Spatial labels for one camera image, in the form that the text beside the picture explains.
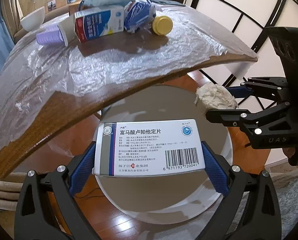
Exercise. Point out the beige curtain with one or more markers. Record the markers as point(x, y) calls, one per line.
point(10, 7)

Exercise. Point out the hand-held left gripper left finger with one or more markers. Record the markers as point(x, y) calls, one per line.
point(82, 166)

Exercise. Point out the purple ribbed cup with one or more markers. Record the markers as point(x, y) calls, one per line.
point(48, 37)

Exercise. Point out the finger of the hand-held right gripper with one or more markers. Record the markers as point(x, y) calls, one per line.
point(235, 89)
point(224, 117)

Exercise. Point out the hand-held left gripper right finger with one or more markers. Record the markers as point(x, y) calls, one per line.
point(214, 167)

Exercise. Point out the grey rug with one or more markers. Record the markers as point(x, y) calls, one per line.
point(291, 205)

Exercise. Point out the white footed bowl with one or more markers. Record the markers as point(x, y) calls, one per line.
point(32, 18)

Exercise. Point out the round white trash bin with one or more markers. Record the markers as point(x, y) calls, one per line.
point(151, 197)

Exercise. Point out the red and blue carton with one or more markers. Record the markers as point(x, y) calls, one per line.
point(96, 23)

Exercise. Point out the tissue wad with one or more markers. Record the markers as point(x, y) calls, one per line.
point(214, 96)

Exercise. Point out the folding screen divider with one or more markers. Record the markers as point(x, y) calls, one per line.
point(239, 17)

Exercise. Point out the yellow lidded jar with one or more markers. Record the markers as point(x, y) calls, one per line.
point(162, 25)

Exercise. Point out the crumpled blue white packet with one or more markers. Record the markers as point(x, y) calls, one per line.
point(139, 15)

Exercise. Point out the white medicine box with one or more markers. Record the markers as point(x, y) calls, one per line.
point(149, 145)

